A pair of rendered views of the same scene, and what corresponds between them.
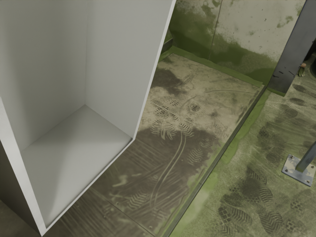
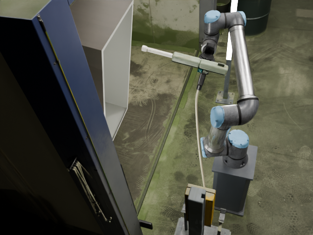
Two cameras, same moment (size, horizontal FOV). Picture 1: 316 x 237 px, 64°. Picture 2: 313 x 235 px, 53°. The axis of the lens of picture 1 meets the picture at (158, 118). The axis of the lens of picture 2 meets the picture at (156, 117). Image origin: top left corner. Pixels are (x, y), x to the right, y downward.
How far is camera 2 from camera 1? 1.81 m
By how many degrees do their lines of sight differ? 7
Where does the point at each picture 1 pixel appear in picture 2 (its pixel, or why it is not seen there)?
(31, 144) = not seen: hidden behind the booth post
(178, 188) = (159, 129)
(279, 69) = (201, 37)
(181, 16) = not seen: hidden behind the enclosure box
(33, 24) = not seen: hidden behind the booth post
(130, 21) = (113, 57)
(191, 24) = (133, 22)
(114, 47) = (108, 68)
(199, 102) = (156, 76)
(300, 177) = (226, 101)
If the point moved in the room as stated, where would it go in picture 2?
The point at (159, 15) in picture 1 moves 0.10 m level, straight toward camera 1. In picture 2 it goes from (125, 53) to (128, 60)
